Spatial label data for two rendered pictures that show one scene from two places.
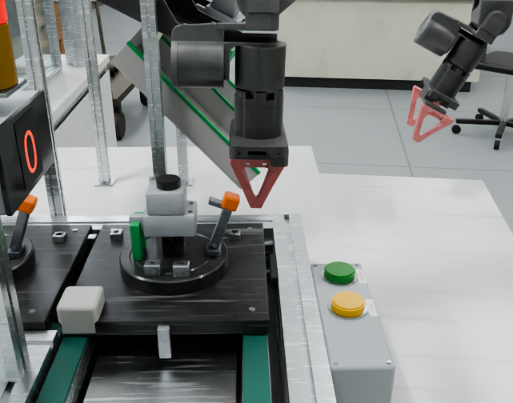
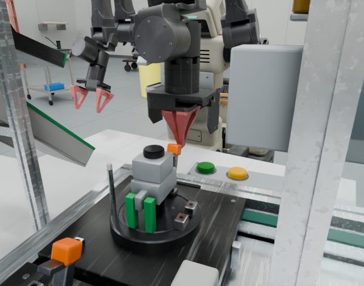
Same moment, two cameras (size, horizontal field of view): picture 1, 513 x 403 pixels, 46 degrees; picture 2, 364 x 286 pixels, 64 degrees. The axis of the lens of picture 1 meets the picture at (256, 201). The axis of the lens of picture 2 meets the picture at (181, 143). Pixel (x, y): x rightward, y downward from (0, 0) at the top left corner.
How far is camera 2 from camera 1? 0.68 m
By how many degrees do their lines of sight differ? 61
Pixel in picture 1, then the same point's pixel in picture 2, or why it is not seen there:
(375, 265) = not seen: hidden behind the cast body
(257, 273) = (191, 190)
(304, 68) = not seen: outside the picture
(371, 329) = (258, 174)
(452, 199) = (114, 139)
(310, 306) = (231, 185)
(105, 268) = (129, 263)
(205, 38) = (174, 16)
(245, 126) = (192, 84)
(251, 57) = (196, 30)
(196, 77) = (181, 48)
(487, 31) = (112, 44)
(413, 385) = not seen: hidden behind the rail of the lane
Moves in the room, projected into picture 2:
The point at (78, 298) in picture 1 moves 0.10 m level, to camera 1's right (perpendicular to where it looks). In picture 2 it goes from (200, 277) to (223, 225)
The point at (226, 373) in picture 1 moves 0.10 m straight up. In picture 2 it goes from (254, 243) to (260, 192)
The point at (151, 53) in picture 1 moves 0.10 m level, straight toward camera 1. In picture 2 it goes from (9, 62) to (75, 64)
